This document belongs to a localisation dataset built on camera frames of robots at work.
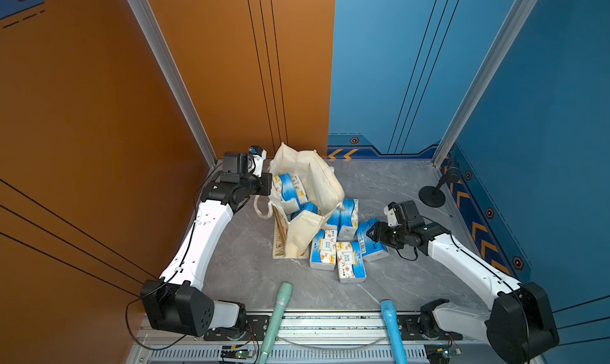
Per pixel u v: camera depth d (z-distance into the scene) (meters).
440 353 0.70
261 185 0.68
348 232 0.89
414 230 0.63
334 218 0.89
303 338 0.73
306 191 0.95
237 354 0.70
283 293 0.78
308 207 0.89
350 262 0.81
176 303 0.39
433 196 1.05
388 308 0.74
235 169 0.57
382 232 0.74
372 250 0.82
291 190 0.86
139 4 0.71
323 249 0.83
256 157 0.68
